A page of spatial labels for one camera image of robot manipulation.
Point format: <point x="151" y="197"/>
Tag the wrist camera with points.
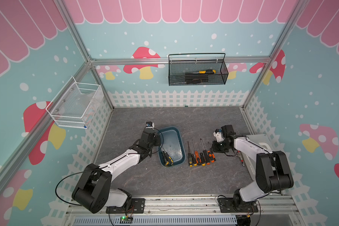
<point x="149" y="124"/>
<point x="218" y="135"/>

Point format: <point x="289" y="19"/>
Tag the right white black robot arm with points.
<point x="272" y="170"/>

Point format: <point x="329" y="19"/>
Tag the white plastic toolbox with handle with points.
<point x="263" y="141"/>

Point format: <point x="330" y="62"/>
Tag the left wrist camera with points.
<point x="149" y="124"/>

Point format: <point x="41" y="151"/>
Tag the black tool in basket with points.
<point x="196" y="78"/>

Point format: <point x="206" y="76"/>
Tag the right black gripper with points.
<point x="215" y="149"/>

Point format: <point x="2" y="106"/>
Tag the black red screwdriver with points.
<point x="197" y="157"/>

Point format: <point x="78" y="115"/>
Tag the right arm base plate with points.
<point x="231" y="205"/>

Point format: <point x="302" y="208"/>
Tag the yellow black screwdriver in basket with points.
<point x="202" y="72"/>

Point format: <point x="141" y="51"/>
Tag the black wire mesh basket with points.
<point x="179" y="64"/>

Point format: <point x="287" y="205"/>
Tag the teal plastic storage box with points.
<point x="172" y="144"/>

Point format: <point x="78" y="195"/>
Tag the white wire mesh basket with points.
<point x="76" y="104"/>

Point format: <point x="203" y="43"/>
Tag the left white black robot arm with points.
<point x="93" y="189"/>

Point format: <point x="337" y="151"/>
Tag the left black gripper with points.
<point x="157" y="137"/>

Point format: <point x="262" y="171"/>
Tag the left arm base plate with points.
<point x="134" y="205"/>

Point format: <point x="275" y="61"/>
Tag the grey slotted cable duct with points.
<point x="164" y="220"/>

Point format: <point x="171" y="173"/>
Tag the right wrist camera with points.
<point x="218" y="135"/>

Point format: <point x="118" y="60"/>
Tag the green lit circuit board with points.
<point x="126" y="220"/>

